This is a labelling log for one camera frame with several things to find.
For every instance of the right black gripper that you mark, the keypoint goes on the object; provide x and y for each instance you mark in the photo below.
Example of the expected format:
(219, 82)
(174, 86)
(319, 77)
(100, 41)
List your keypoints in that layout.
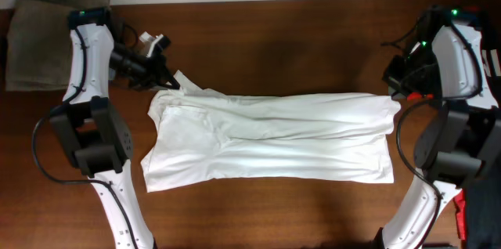
(398, 84)

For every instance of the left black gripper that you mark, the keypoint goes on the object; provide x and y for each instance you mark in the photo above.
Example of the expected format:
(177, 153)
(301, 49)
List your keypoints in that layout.
(152, 77)

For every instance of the white t-shirt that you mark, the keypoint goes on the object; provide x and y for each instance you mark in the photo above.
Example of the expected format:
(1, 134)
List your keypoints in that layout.
(203, 134)

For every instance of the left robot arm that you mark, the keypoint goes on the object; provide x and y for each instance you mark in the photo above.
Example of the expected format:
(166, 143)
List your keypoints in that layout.
(94, 136)

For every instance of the folded khaki trousers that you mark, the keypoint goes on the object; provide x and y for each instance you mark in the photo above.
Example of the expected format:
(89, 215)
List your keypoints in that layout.
(39, 49)

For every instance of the black and red shirt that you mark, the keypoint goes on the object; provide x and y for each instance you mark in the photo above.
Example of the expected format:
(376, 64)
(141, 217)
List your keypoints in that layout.
(485, 202)

